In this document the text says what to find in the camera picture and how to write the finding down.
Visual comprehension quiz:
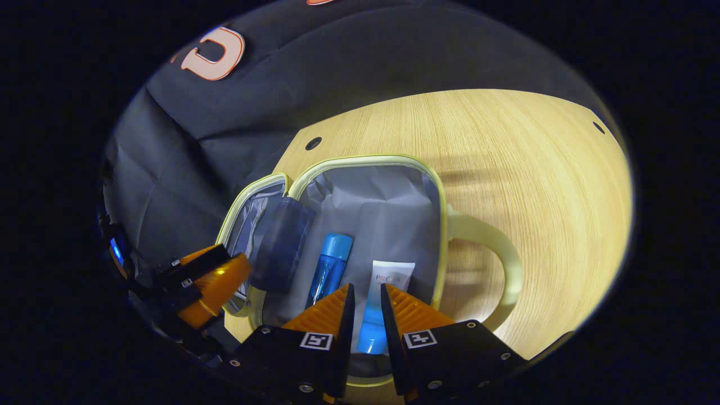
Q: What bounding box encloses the blue skin care bottle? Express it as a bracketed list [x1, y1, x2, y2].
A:
[305, 233, 354, 310]

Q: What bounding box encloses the pale yellow suitcase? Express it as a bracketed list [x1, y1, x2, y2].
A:
[215, 154, 524, 390]

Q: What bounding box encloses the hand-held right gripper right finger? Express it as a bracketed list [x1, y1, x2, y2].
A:
[380, 283, 530, 403]

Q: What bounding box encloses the white and blue cream tube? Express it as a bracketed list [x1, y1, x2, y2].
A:
[355, 259, 417, 356]

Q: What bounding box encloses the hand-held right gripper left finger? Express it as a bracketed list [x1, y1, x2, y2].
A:
[224, 283, 357, 403]

